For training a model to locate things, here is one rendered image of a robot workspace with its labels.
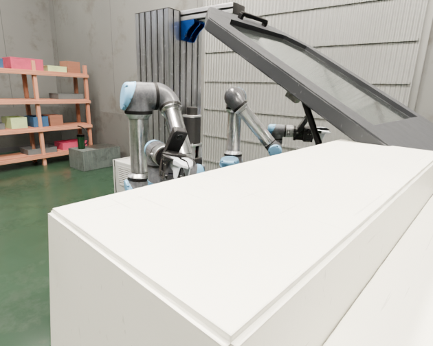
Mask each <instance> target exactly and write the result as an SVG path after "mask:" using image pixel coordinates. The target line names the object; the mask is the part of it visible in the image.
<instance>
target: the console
mask: <svg viewBox="0 0 433 346"><path fill-rule="evenodd" d="M432 195H433V151H430V150H420V149H414V148H404V147H398V146H381V145H375V144H369V143H359V142H355V141H351V140H345V139H339V140H336V141H331V142H327V143H322V144H319V145H316V146H310V147H307V148H302V149H299V150H293V151H290V152H285V153H282V154H276V155H273V156H270V157H265V158H262V159H256V160H253V161H248V162H244V163H239V164H236V165H231V166H227V167H224V168H219V169H215V170H210V171H207V172H202V173H198V174H193V175H190V176H185V177H181V178H176V179H173V180H169V181H164V182H161V183H156V184H152V185H147V186H144V187H139V188H136V189H130V190H127V191H124V192H119V193H115V194H110V195H107V196H102V197H98V198H93V199H90V200H85V201H81V202H78V203H73V204H70V205H64V206H61V207H56V208H53V209H52V211H51V213H48V237H49V296H50V326H51V346H323V344H324V343H325V342H326V340H327V339H328V337H329V336H330V335H331V333H332V332H333V330H334V329H335V328H336V327H337V325H338V324H339V322H340V321H341V320H342V318H343V317H344V315H345V314H346V313H347V312H348V310H349V309H350V307H351V306H352V305H353V304H354V302H355V300H356V299H357V298H358V296H359V295H360V294H361V292H362V291H363V289H364V288H365V287H366V285H367V284H368V282H369V281H370V280H371V279H372V277H373V276H374V274H375V273H376V272H377V271H378V269H379V267H380V266H381V265H382V264H383V262H384V261H385V259H386V258H387V257H388V256H389V254H390V252H391V251H392V250H393V248H394V247H395V246H396V244H397V243H398V241H399V240H400V239H401V238H402V236H403V235H404V233H405V232H406V231H407V230H408V228H409V226H410V225H411V224H412V223H413V221H414V219H415V218H416V217H417V216H418V214H419V213H420V211H421V210H422V208H424V206H425V204H426V203H427V202H428V201H429V199H430V198H431V197H432Z"/></svg>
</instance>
